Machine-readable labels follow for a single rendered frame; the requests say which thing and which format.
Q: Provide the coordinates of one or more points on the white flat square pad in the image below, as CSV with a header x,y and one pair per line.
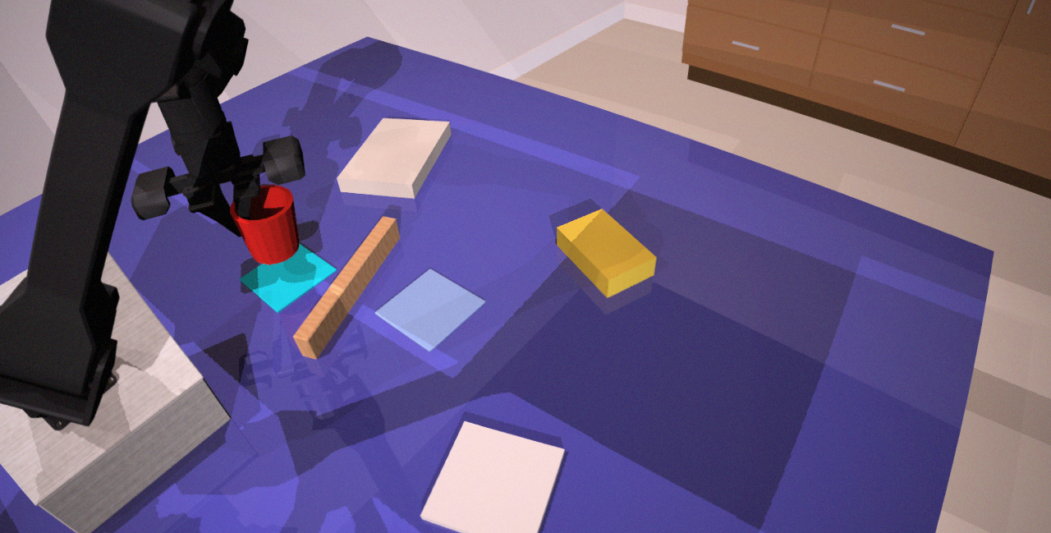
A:
x,y
493,482

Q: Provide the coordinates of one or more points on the wooden rectangular bar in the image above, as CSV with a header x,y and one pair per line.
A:
x,y
324,320

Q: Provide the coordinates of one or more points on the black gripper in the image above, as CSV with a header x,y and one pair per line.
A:
x,y
211,158

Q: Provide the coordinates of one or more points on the yellow rectangular block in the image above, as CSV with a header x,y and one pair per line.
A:
x,y
610,257

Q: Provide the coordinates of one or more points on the red cup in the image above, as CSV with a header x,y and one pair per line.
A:
x,y
271,234

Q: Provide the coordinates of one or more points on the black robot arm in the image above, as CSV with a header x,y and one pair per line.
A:
x,y
115,58

